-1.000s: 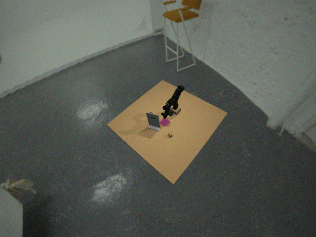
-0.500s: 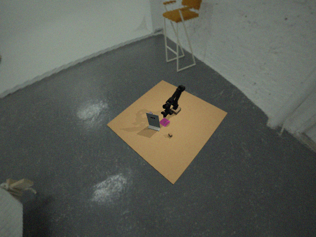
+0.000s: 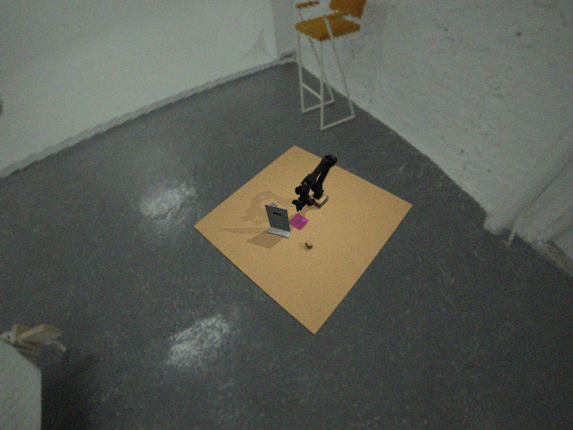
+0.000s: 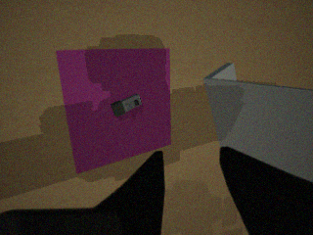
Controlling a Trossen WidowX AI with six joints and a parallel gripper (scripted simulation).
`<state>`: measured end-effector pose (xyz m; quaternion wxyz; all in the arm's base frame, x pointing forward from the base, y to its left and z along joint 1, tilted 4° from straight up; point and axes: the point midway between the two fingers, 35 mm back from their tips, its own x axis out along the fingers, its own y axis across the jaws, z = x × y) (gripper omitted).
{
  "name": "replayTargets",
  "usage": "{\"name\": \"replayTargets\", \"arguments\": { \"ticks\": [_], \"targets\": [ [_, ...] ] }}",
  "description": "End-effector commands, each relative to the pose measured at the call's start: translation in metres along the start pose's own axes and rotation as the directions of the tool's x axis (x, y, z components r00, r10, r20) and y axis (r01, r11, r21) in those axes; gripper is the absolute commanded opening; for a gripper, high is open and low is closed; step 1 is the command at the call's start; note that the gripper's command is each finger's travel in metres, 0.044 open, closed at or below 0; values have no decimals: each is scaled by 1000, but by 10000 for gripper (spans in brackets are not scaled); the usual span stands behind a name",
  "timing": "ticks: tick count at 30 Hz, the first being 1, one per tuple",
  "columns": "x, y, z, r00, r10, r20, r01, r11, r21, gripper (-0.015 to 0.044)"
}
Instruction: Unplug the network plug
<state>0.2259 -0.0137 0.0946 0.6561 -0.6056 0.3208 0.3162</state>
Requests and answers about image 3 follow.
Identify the purple square zone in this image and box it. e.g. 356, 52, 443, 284
289, 213, 309, 230

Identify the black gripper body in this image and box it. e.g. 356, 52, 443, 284
292, 193, 309, 207

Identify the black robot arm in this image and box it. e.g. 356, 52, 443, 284
295, 154, 337, 206

